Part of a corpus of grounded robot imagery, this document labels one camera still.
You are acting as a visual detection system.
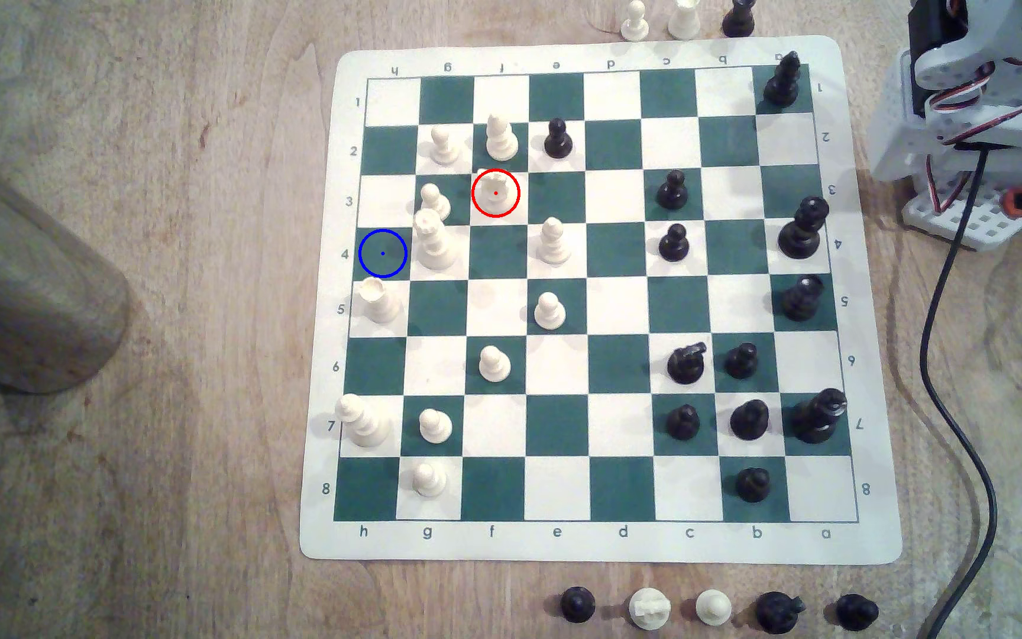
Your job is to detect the white rook chess piece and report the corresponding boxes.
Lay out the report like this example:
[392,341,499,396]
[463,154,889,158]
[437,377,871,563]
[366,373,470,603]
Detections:
[668,0,704,40]
[474,169,518,217]
[359,276,404,324]

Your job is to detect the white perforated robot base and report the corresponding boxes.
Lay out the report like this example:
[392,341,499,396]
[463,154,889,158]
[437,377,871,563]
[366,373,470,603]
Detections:
[901,164,1022,251]

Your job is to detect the green white chess mat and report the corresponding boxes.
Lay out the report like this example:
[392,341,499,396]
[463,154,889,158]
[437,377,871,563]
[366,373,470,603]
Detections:
[300,35,904,563]

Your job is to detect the white queen chess piece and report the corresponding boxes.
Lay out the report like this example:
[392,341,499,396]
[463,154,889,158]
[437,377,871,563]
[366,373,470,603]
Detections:
[412,208,459,272]

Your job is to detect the white bishop chess piece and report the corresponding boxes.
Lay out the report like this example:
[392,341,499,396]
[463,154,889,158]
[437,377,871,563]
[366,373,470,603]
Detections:
[484,112,521,163]

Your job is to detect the white king chess piece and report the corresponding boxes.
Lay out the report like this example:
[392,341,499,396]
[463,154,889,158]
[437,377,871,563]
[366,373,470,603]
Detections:
[336,393,393,448]

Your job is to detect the black knight chess piece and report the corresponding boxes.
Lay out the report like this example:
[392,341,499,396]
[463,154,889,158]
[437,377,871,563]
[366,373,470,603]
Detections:
[756,592,807,635]
[667,343,709,385]

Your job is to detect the black rook chess piece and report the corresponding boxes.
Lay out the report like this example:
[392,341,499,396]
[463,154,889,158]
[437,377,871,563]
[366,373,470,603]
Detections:
[763,50,803,108]
[781,274,826,322]

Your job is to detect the white knight chess piece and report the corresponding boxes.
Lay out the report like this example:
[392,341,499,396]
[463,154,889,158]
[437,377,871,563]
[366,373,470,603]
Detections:
[628,588,672,632]

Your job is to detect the black bishop chess piece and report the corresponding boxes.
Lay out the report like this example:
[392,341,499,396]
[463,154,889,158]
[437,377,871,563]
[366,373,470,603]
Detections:
[835,593,879,632]

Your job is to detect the white pawn e4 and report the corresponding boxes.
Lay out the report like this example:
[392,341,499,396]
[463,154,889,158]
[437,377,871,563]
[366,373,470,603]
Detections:
[535,217,573,266]

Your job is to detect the black pawn b7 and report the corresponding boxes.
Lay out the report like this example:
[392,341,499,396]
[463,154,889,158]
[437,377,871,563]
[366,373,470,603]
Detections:
[730,399,771,441]

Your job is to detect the brushed metal cylinder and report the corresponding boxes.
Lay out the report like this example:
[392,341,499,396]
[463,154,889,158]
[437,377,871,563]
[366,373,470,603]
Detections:
[0,135,132,396]

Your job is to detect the black cable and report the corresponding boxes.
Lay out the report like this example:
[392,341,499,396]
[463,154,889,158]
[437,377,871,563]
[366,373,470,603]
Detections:
[919,142,1000,639]

